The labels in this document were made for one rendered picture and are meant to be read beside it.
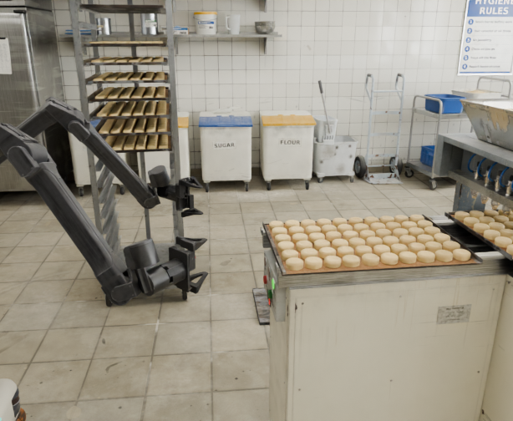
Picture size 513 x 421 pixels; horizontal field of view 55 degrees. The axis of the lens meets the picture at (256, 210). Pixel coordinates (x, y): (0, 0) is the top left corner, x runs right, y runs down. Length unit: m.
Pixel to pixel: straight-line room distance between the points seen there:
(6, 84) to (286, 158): 2.69
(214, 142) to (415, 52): 2.52
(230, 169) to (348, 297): 3.69
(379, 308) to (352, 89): 4.44
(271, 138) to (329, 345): 3.66
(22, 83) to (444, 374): 4.17
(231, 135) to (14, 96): 2.00
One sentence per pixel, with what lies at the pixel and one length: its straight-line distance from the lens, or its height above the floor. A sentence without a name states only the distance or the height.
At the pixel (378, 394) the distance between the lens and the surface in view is 1.76.
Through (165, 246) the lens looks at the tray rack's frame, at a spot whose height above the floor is 0.15.
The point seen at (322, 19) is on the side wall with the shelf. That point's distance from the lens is 5.69.
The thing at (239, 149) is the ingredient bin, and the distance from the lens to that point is 5.01.
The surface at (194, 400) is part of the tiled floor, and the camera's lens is 2.36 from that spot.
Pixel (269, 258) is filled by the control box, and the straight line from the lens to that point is 1.63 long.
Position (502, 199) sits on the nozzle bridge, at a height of 1.04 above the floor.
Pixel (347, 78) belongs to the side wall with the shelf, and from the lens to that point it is 5.78.
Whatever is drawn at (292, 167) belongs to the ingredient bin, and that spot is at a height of 0.25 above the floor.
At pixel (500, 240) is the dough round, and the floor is 0.92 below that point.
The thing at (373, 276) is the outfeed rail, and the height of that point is 0.86.
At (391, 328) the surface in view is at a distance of 1.62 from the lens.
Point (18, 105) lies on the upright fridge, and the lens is 4.96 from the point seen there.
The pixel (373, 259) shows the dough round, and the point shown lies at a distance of 1.47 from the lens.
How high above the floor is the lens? 1.53
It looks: 19 degrees down
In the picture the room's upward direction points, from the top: straight up
